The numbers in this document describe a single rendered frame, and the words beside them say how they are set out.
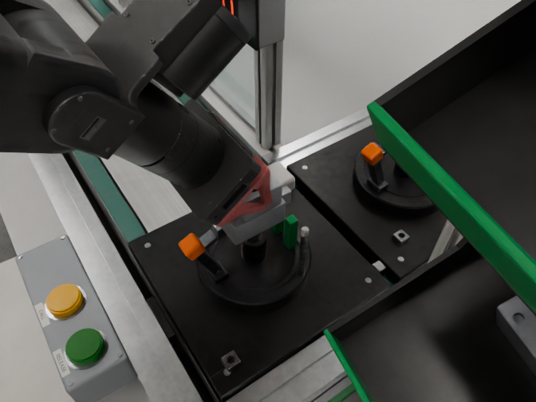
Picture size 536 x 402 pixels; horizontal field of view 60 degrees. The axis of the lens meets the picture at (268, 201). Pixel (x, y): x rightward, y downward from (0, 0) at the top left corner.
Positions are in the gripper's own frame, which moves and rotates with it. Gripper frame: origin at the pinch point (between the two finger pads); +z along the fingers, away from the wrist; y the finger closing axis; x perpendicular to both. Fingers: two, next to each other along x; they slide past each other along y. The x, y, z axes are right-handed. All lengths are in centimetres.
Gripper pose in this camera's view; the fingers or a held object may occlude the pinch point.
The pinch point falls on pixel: (250, 188)
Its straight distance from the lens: 47.1
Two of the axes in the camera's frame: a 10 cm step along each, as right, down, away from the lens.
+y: -5.7, -6.3, 5.3
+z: 4.7, 2.7, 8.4
